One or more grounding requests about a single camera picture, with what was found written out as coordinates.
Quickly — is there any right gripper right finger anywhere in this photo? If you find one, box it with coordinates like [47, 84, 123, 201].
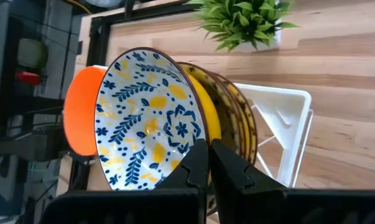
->
[210, 138, 375, 224]

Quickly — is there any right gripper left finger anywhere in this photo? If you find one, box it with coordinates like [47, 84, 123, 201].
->
[42, 138, 210, 224]

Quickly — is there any orange plastic bowl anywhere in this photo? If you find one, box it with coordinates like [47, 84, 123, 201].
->
[62, 65, 108, 157]

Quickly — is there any green artificial potted plant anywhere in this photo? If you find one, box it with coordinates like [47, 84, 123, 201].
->
[187, 0, 300, 53]

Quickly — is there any red small object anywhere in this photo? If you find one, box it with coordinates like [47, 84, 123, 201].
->
[15, 71, 41, 86]

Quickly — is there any green rounded object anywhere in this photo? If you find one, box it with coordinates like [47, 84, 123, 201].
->
[17, 39, 48, 69]

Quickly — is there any white wire shelf rack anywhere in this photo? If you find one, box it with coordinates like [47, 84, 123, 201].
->
[92, 63, 314, 189]

